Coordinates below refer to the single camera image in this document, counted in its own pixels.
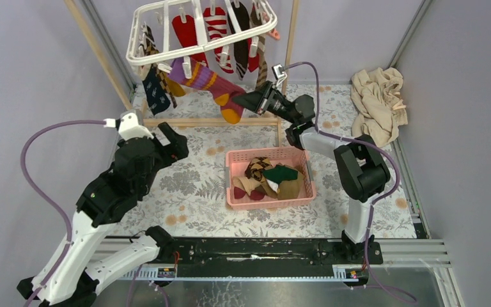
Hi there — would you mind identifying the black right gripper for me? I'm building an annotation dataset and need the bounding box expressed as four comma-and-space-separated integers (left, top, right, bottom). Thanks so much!
231, 81, 297, 126

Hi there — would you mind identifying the purple orange striped sock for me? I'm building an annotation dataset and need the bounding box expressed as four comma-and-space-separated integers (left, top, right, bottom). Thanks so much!
169, 58, 246, 124

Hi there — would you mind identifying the brown argyle sock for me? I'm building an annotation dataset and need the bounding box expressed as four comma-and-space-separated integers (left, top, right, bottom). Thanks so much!
244, 157, 274, 184

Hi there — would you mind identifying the green sock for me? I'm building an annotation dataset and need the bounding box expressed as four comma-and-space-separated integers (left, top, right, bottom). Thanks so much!
263, 164, 303, 193

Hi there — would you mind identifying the beige purple striped sock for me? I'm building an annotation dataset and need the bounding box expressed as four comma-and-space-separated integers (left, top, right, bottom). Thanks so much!
232, 177, 266, 201

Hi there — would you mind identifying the tan plain sock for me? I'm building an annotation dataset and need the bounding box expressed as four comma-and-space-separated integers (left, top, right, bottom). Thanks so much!
275, 176, 304, 200

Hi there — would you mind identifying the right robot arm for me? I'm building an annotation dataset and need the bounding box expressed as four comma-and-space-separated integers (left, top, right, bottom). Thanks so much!
233, 81, 391, 264

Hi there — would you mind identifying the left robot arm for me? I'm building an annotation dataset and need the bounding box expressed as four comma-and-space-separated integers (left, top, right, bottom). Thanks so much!
17, 120, 189, 306

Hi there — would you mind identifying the wooden hanger stand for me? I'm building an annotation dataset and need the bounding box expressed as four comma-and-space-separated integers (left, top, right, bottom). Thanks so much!
64, 1, 300, 146

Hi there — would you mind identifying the white plastic sock hanger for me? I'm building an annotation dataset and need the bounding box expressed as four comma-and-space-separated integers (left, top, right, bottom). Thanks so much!
125, 0, 278, 77

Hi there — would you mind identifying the red bear sock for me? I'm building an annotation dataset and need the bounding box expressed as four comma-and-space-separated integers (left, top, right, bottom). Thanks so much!
247, 36, 260, 72

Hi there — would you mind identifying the floral table mat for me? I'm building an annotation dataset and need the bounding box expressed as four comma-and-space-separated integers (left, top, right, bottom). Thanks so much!
109, 84, 418, 239

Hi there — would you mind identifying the navy bear sock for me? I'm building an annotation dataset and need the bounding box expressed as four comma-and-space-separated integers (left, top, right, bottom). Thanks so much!
142, 67, 171, 115

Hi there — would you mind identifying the orange plastic clip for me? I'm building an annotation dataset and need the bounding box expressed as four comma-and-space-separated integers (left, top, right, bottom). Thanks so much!
268, 28, 281, 41

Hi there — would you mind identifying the brown striped sock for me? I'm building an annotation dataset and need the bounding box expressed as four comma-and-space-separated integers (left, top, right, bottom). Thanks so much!
250, 4, 268, 89

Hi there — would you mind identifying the pink plastic basket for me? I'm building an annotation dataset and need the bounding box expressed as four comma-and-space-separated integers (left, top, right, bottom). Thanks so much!
225, 147, 317, 210

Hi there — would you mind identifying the red white striped sock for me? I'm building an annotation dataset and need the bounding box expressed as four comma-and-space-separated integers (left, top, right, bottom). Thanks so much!
203, 6, 234, 74

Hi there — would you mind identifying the red hanging sock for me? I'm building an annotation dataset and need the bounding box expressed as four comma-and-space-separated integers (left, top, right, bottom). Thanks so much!
171, 15, 198, 48

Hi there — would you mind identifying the dark argyle sock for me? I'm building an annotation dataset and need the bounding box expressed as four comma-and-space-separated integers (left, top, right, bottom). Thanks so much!
142, 25, 177, 108

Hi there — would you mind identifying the beige crumpled cloth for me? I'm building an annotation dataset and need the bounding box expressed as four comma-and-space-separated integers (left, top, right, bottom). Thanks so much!
350, 68, 408, 148

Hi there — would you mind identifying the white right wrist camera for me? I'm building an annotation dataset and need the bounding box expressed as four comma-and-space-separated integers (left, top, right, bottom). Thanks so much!
272, 64, 288, 88

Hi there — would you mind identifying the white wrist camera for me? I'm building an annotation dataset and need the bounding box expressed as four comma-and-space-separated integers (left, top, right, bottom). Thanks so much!
272, 64, 288, 88
103, 109, 154, 141

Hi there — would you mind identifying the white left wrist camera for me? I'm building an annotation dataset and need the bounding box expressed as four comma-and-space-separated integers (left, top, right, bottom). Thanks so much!
103, 109, 154, 141

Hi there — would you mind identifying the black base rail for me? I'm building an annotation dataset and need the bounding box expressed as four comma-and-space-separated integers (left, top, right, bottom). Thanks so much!
152, 237, 383, 278

